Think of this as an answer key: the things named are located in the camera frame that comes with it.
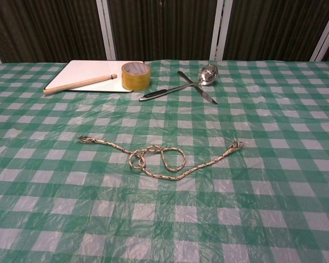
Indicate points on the steel table knife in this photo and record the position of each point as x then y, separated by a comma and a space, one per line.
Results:
205, 94

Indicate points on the yellow packing tape roll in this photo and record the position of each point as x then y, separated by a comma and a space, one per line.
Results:
134, 82

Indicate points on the green white checkered tablecloth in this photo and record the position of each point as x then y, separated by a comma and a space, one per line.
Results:
164, 208

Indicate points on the white rectangular board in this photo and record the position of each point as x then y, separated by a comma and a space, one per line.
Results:
93, 71

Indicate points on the wooden stick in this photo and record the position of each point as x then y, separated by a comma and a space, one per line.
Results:
79, 84

